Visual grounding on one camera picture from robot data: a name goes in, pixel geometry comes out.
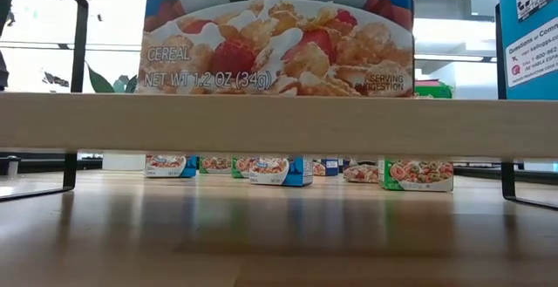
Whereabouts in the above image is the blue Rice Krispies cereal box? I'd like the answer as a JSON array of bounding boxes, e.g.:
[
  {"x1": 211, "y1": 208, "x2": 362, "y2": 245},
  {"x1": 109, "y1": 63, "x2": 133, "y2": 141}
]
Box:
[
  {"x1": 248, "y1": 155, "x2": 314, "y2": 188},
  {"x1": 496, "y1": 0, "x2": 558, "y2": 101},
  {"x1": 144, "y1": 154, "x2": 198, "y2": 179}
]

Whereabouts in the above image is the green Apple Jacks cereal box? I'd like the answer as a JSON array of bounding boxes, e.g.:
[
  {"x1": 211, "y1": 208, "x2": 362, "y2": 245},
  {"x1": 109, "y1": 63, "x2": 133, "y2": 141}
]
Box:
[
  {"x1": 230, "y1": 155, "x2": 254, "y2": 180},
  {"x1": 378, "y1": 79, "x2": 454, "y2": 193},
  {"x1": 199, "y1": 154, "x2": 234, "y2": 175}
]

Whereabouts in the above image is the blue Frosted Flakes cereal box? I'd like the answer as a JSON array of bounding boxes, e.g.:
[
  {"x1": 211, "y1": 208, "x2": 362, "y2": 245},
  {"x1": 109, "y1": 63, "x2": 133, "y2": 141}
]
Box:
[{"x1": 135, "y1": 0, "x2": 415, "y2": 98}]

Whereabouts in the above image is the wooden shelf with black legs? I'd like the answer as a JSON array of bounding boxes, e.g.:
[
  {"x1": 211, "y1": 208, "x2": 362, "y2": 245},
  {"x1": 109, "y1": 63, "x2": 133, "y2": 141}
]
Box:
[{"x1": 0, "y1": 0, "x2": 558, "y2": 212}]

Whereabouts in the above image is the white plant pot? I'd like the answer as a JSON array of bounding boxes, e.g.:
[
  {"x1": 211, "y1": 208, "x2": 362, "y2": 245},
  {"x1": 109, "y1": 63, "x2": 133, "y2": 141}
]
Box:
[{"x1": 102, "y1": 153, "x2": 147, "y2": 172}]

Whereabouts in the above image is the green artificial plant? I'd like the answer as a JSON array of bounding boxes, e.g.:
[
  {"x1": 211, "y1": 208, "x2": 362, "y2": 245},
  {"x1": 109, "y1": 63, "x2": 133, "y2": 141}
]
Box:
[{"x1": 85, "y1": 62, "x2": 139, "y2": 94}]

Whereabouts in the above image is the small grey metal cylinder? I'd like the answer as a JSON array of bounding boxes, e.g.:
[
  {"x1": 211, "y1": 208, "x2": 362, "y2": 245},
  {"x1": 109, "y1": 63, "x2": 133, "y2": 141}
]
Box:
[{"x1": 0, "y1": 155, "x2": 22, "y2": 179}]

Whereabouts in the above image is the black aluminium table frame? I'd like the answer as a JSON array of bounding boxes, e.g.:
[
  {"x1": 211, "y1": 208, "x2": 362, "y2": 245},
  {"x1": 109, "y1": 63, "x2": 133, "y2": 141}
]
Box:
[{"x1": 0, "y1": 150, "x2": 558, "y2": 187}]

